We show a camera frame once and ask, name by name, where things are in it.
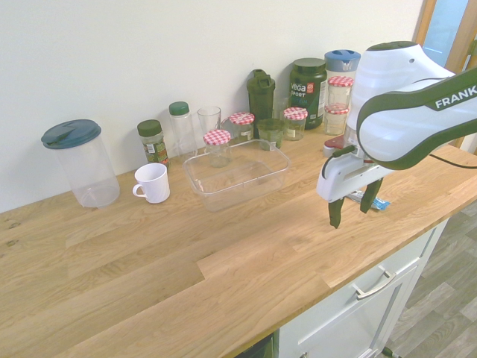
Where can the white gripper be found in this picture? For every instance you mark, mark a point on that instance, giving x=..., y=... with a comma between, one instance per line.
x=343, y=179

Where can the blue protein bar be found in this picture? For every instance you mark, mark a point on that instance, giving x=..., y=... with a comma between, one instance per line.
x=381, y=204

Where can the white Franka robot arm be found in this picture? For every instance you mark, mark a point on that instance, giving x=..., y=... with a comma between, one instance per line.
x=391, y=123

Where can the dark Vega protein tub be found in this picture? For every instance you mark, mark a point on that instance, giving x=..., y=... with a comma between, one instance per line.
x=307, y=85

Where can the clear rectangular plastic container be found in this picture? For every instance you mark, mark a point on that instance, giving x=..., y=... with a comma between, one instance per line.
x=208, y=194

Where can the lidless jar with green powder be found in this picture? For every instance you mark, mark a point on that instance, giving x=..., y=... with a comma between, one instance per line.
x=270, y=130

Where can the dark green shaker bottle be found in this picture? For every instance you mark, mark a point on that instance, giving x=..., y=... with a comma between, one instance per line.
x=261, y=97

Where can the clear pitcher blue lid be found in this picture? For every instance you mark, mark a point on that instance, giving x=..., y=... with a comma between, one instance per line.
x=341, y=59

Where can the clear drinking glass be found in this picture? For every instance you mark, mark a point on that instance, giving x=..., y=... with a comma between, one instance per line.
x=208, y=119

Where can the clear bottle green cap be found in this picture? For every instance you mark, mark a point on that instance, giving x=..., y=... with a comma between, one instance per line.
x=179, y=109

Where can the white mug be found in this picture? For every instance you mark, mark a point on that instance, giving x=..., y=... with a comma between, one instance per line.
x=154, y=184

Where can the spice jar dark green lid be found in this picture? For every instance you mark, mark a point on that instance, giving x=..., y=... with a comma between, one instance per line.
x=153, y=145

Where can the clear pitcher dark teal lid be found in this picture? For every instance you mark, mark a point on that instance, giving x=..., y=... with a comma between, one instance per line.
x=71, y=134

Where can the red grey wrist camera mount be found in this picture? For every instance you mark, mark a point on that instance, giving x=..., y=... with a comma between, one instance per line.
x=335, y=142

